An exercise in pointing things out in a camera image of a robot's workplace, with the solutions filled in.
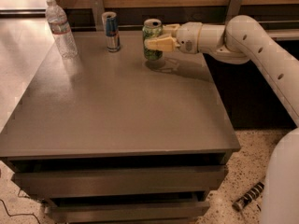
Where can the blue silver redbull can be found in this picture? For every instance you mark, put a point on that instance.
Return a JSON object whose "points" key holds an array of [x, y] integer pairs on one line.
{"points": [[111, 29]]}

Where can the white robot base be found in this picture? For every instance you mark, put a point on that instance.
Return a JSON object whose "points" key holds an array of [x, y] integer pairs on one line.
{"points": [[280, 203]]}

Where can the left metal wall bracket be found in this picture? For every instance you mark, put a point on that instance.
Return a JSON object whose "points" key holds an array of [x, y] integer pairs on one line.
{"points": [[98, 9]]}

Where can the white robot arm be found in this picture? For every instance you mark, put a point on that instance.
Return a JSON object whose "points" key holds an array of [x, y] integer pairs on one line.
{"points": [[241, 40]]}

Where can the horizontal metal rail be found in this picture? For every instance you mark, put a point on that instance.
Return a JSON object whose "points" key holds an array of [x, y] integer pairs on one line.
{"points": [[267, 25]]}

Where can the right metal wall bracket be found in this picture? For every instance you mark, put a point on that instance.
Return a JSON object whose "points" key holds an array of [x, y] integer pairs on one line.
{"points": [[232, 9]]}

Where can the green soda can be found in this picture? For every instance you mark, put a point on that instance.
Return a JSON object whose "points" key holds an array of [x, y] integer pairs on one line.
{"points": [[152, 28]]}

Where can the grey drawer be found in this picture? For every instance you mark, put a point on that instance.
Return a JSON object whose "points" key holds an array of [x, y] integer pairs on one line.
{"points": [[128, 212], [120, 181]]}

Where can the metal wall bracket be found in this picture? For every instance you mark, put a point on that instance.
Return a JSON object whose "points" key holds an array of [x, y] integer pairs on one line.
{"points": [[232, 9], [98, 9]]}

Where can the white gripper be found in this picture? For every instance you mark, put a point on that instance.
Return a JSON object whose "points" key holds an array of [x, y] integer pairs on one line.
{"points": [[188, 37]]}

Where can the clear plastic water bottle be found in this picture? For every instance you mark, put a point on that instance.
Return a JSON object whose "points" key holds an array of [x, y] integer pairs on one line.
{"points": [[61, 30]]}

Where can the grey drawer cabinet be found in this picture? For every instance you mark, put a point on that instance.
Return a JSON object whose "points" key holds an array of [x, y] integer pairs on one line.
{"points": [[107, 111]]}

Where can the lower grey drawer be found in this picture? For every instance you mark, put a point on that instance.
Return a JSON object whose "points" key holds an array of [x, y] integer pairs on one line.
{"points": [[128, 212]]}

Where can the upper grey drawer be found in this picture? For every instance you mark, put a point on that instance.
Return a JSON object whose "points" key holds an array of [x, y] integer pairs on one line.
{"points": [[120, 181]]}

